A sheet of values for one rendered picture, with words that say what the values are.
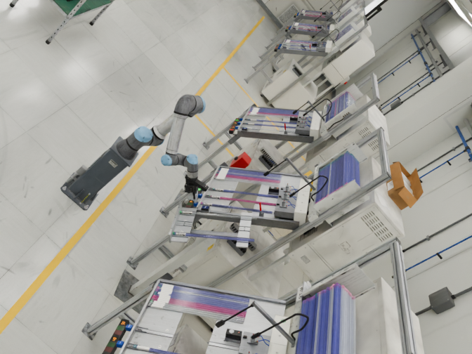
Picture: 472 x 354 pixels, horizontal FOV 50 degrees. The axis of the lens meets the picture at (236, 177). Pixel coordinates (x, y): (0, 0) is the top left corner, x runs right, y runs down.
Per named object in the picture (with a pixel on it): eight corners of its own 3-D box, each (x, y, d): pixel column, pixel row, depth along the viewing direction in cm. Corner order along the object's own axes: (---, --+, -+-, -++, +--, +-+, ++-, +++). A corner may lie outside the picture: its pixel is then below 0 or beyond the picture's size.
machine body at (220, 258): (159, 286, 385) (216, 248, 358) (185, 235, 446) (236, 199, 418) (216, 341, 399) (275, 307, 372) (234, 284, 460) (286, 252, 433)
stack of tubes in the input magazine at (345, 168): (315, 204, 329) (348, 182, 318) (319, 169, 374) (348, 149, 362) (326, 217, 332) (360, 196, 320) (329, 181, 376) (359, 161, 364)
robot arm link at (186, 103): (187, 95, 318) (169, 168, 328) (197, 96, 328) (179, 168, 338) (173, 90, 323) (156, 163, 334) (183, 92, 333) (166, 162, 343)
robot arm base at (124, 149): (113, 148, 344) (122, 140, 340) (121, 138, 357) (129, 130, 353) (129, 163, 349) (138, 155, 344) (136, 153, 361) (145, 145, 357)
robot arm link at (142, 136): (123, 135, 345) (136, 123, 339) (137, 135, 356) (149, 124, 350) (132, 149, 342) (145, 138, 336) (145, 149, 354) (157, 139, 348)
